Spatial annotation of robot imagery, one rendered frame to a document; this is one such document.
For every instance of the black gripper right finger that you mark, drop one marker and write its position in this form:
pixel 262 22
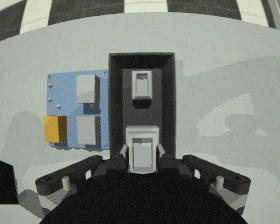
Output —
pixel 230 186

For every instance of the white block with rectangular pocket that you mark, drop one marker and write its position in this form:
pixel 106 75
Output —
pixel 142 142
pixel 141 85

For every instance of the yellow block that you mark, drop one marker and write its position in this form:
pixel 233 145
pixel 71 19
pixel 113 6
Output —
pixel 55 128

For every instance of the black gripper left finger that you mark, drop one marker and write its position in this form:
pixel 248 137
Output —
pixel 53 188

